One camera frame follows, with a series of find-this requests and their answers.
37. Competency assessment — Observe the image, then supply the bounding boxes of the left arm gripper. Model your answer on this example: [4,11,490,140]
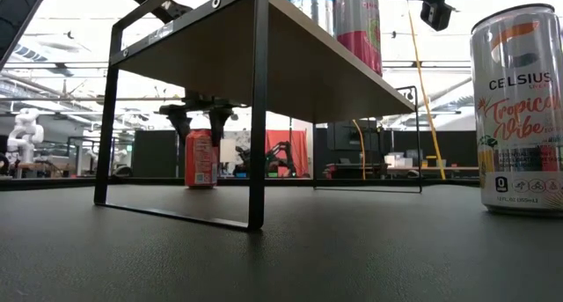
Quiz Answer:
[158,89,247,148]

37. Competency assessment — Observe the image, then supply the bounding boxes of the red soda can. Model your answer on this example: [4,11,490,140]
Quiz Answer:
[184,128,220,189]

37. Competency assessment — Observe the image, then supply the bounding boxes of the blue silver energy drink can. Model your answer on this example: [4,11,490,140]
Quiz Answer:
[289,0,338,36]

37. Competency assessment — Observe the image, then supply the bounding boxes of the silver can black top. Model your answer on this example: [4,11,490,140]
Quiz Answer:
[469,3,563,217]

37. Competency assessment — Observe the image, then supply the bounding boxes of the black stand pole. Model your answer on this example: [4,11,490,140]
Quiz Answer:
[215,112,238,138]

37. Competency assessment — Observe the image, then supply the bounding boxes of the white sign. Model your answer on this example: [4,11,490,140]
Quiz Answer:
[219,137,238,165]

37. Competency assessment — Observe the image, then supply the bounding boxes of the black partition panel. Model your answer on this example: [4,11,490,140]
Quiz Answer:
[391,129,481,167]
[131,129,221,179]

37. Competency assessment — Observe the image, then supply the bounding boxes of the wooden board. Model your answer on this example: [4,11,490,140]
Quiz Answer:
[93,0,423,232]

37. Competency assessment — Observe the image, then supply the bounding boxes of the black cabinet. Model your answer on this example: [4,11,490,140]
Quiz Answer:
[314,120,413,180]

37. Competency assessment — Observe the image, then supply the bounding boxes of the white boxes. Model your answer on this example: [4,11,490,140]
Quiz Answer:
[384,151,414,169]

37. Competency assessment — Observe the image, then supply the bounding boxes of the wooden workbench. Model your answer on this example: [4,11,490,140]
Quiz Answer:
[325,163,480,180]

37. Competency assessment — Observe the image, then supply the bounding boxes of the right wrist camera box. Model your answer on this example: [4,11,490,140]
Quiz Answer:
[420,1,455,33]

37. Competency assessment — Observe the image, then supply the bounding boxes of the long yellow hanging cord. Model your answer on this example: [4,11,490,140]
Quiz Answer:
[406,2,447,180]

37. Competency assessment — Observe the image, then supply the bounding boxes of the black table frame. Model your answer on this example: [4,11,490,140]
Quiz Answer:
[0,176,481,192]

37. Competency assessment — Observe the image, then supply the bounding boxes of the yellow cable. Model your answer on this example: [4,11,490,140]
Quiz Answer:
[350,119,367,180]

